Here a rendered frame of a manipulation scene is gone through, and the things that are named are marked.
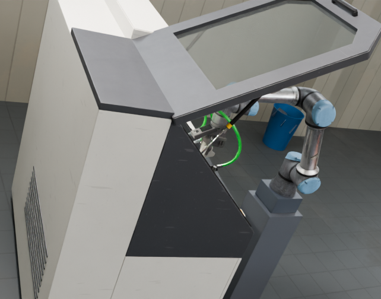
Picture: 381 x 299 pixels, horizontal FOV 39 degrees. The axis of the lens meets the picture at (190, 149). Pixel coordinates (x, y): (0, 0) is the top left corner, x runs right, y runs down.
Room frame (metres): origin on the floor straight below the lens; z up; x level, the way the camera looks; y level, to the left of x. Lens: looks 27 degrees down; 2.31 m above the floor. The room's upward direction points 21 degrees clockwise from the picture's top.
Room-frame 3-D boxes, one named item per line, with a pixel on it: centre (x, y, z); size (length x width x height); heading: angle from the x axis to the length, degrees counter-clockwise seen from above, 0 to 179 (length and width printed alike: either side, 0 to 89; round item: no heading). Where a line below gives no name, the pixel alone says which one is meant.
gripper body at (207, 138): (2.27, -0.08, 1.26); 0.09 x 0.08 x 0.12; 119
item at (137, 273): (2.24, 0.01, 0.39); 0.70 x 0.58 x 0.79; 29
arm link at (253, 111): (2.33, -0.16, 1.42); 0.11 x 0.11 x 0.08; 27
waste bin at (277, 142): (5.24, -0.79, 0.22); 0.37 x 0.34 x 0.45; 125
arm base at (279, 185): (2.67, -0.56, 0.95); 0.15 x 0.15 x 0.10
